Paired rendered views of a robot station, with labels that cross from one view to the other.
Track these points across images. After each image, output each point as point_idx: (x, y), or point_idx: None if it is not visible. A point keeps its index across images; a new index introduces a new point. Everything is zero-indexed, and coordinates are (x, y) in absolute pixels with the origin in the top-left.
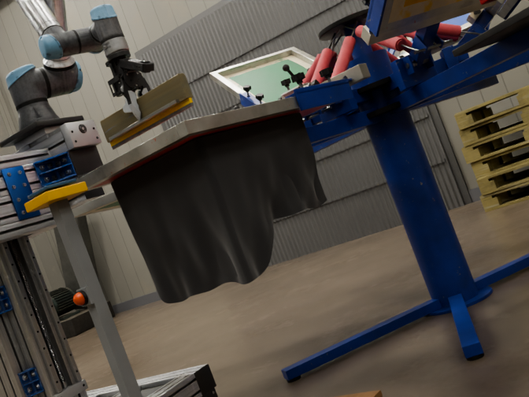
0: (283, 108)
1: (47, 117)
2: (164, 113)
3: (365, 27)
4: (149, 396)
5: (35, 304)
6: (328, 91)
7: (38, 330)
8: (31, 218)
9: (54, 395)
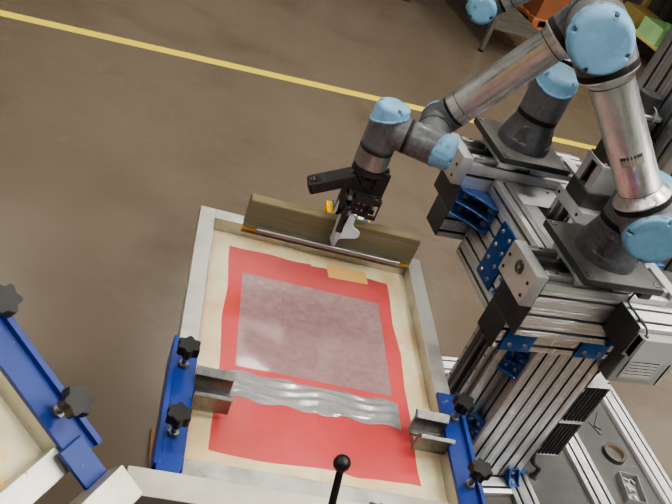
0: (179, 327)
1: (579, 238)
2: None
3: (115, 467)
4: None
5: (480, 352)
6: (160, 410)
7: (458, 361)
8: (482, 282)
9: None
